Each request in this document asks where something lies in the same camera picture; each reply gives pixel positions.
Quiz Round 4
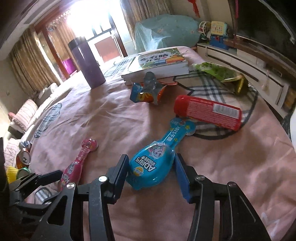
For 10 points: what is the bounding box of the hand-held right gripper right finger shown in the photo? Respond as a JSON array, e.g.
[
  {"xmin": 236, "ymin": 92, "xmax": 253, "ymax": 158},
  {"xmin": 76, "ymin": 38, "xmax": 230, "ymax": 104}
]
[{"xmin": 174, "ymin": 153, "xmax": 272, "ymax": 241}]

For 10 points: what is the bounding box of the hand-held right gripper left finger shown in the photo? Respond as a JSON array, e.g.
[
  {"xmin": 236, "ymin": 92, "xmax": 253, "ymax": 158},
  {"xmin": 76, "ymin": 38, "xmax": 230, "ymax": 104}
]
[{"xmin": 30, "ymin": 154, "xmax": 129, "ymax": 241}]

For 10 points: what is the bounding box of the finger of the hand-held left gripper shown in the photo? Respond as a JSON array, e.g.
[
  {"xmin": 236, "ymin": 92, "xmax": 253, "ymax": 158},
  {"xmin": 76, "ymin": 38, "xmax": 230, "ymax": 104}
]
[
  {"xmin": 9, "ymin": 173, "xmax": 39, "ymax": 193},
  {"xmin": 35, "ymin": 170, "xmax": 63, "ymax": 186}
]

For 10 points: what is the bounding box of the blue bowling-pin drink bottle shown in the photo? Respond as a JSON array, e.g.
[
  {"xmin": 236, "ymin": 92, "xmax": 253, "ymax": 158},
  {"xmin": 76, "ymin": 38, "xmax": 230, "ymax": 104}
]
[{"xmin": 126, "ymin": 117, "xmax": 196, "ymax": 191}]

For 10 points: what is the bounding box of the pink bowling-pin drink bottle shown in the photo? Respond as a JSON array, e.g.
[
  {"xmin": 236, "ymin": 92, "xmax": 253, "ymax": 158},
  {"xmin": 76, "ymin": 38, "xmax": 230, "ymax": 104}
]
[{"xmin": 60, "ymin": 138, "xmax": 99, "ymax": 192}]

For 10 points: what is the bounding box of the pink striped sofa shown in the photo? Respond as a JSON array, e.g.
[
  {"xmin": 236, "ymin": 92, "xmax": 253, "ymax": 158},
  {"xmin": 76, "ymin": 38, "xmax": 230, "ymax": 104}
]
[{"xmin": 0, "ymin": 82, "xmax": 61, "ymax": 172}]

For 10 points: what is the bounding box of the red cylindrical snack tube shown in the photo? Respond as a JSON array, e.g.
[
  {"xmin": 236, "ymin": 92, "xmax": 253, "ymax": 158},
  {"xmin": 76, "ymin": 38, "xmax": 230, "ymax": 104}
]
[{"xmin": 174, "ymin": 95, "xmax": 243, "ymax": 131}]

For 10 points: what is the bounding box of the orange and blue wrapper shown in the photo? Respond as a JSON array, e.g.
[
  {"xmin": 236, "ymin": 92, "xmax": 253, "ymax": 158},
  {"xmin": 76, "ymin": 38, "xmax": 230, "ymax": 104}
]
[{"xmin": 129, "ymin": 72, "xmax": 177, "ymax": 106}]

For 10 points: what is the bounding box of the purple storage box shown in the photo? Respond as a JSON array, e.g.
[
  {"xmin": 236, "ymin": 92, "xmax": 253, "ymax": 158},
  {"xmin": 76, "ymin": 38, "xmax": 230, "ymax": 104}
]
[{"xmin": 62, "ymin": 58, "xmax": 76, "ymax": 75}]

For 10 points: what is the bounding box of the green snack bag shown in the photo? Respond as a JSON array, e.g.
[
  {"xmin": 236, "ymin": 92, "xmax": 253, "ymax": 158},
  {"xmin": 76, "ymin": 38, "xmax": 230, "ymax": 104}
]
[{"xmin": 188, "ymin": 62, "xmax": 249, "ymax": 95}]

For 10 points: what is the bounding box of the beige patterned curtain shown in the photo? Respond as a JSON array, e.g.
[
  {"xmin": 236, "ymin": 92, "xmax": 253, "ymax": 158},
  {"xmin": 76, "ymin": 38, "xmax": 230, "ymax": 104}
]
[
  {"xmin": 120, "ymin": 0, "xmax": 172, "ymax": 31},
  {"xmin": 46, "ymin": 21, "xmax": 77, "ymax": 77},
  {"xmin": 9, "ymin": 25, "xmax": 63, "ymax": 93}
]

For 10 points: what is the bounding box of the purple thermos bottle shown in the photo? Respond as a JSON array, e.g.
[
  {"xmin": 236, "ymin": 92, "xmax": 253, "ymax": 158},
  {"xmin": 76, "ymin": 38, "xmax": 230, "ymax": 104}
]
[{"xmin": 68, "ymin": 36, "xmax": 106, "ymax": 89}]

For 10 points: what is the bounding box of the illustrated children's book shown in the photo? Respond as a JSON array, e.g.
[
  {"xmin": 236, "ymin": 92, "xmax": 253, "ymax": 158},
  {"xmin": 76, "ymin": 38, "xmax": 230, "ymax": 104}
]
[{"xmin": 121, "ymin": 47, "xmax": 189, "ymax": 78}]

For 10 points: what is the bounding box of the white television cabinet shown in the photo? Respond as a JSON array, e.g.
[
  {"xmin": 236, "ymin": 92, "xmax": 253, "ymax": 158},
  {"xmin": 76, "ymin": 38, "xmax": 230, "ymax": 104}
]
[{"xmin": 196, "ymin": 38, "xmax": 296, "ymax": 112}]

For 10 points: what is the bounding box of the teal patterned dust cover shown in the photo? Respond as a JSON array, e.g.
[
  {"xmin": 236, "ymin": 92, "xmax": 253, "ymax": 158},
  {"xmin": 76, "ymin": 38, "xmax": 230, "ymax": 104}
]
[{"xmin": 134, "ymin": 14, "xmax": 202, "ymax": 54}]

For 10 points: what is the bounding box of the toy cash register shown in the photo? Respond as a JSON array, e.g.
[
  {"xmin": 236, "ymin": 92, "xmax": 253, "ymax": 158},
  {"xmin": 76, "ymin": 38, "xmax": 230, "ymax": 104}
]
[{"xmin": 209, "ymin": 21, "xmax": 230, "ymax": 49}]

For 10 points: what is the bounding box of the white toy fan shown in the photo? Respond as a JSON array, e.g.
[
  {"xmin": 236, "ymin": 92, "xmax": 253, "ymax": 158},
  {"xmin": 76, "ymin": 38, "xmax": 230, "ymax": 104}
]
[{"xmin": 198, "ymin": 21, "xmax": 212, "ymax": 39}]

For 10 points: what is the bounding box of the black flat television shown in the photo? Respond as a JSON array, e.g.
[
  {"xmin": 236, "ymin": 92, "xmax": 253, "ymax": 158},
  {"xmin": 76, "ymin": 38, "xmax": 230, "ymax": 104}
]
[{"xmin": 233, "ymin": 0, "xmax": 293, "ymax": 45}]

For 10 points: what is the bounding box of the red hanging ornament string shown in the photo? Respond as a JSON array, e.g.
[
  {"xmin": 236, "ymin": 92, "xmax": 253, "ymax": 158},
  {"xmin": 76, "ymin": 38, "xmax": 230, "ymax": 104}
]
[{"xmin": 187, "ymin": 0, "xmax": 201, "ymax": 18}]

